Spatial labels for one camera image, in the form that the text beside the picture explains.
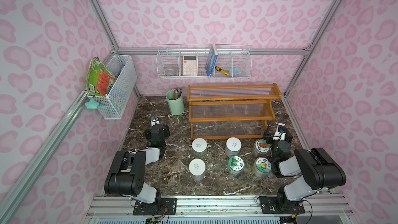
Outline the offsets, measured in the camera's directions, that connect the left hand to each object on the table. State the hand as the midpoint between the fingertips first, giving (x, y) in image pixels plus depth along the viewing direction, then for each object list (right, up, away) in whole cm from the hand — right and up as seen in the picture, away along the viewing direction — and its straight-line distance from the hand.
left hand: (155, 124), depth 93 cm
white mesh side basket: (-13, +10, -20) cm, 26 cm away
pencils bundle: (+12, +19, +7) cm, 24 cm away
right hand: (+71, -1, -6) cm, 71 cm away
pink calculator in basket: (+21, +35, 0) cm, 41 cm away
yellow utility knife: (+40, +32, +2) cm, 52 cm away
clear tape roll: (+9, +32, +3) cm, 33 cm away
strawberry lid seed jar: (+60, -11, -9) cm, 62 cm away
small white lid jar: (+26, -20, -18) cm, 37 cm away
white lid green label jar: (+27, -11, -10) cm, 31 cm away
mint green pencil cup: (+11, +11, +12) cm, 20 cm away
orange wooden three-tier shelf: (+49, +7, +19) cm, 53 cm away
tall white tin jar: (+45, -11, -10) cm, 47 cm away
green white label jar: (+45, -19, -16) cm, 51 cm away
